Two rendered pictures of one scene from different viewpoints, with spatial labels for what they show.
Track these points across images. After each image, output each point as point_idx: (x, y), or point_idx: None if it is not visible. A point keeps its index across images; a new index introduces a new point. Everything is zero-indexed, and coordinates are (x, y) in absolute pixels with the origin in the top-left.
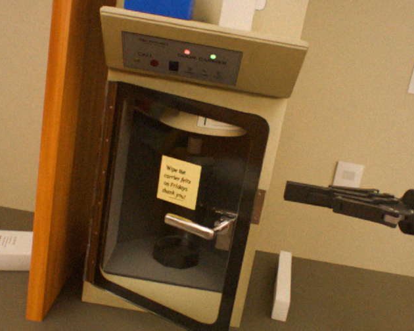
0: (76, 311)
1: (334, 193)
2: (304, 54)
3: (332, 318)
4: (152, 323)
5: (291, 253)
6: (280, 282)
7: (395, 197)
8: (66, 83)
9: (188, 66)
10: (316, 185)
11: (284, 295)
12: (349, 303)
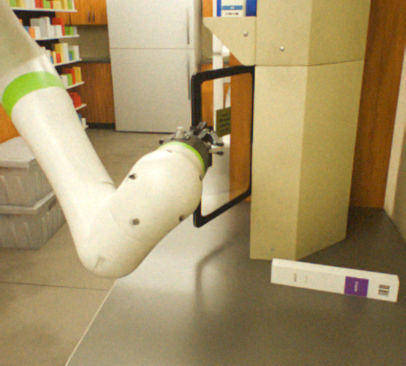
0: (242, 206)
1: (190, 129)
2: (206, 26)
3: (293, 315)
4: (240, 227)
5: (395, 282)
6: (309, 264)
7: (205, 146)
8: (233, 63)
9: None
10: (203, 126)
11: (283, 263)
12: (342, 339)
